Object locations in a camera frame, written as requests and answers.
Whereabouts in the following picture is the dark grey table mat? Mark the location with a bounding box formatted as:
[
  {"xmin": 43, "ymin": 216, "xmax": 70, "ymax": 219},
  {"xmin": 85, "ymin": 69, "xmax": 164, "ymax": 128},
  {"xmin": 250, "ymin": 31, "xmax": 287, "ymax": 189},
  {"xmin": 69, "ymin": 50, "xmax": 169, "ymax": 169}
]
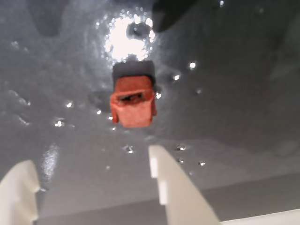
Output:
[{"xmin": 0, "ymin": 0, "xmax": 300, "ymax": 225}]

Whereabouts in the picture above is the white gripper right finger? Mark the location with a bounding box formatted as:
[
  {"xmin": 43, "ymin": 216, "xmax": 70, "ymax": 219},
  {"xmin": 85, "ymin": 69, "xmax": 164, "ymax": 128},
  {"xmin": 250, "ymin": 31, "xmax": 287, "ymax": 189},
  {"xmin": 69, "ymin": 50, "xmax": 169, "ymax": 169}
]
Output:
[{"xmin": 149, "ymin": 144, "xmax": 221, "ymax": 225}]

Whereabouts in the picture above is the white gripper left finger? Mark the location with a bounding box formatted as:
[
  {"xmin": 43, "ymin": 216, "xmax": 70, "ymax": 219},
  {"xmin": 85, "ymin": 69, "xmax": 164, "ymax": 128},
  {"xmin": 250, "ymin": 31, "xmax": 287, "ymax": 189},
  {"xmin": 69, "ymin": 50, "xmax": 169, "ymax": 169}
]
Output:
[{"xmin": 0, "ymin": 159, "xmax": 40, "ymax": 225}]

